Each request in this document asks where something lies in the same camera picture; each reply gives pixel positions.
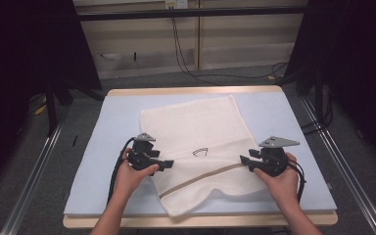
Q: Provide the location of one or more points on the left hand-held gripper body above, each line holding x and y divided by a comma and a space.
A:
142, 155

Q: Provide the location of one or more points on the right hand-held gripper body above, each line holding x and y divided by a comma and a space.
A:
274, 160

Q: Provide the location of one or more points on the cream white towel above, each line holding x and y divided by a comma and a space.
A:
199, 130

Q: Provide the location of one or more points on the person's right hand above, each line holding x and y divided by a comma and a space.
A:
282, 189

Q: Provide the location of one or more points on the person's left hand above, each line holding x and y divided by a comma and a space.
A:
129, 182

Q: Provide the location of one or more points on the light blue mat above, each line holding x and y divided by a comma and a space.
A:
104, 147

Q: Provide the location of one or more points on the wooden table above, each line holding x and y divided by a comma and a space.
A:
192, 89

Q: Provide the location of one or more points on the black metal stand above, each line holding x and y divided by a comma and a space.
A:
50, 107
319, 98

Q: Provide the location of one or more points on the yellow floor tape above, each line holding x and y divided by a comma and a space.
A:
40, 110

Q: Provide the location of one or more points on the black curtain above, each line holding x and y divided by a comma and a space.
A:
359, 65
23, 65

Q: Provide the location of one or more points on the black horizontal bar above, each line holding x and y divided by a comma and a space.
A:
189, 13

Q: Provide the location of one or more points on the metal floor rail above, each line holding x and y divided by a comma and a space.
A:
349, 169
32, 182

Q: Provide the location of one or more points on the white wall outlet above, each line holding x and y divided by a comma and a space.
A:
176, 4

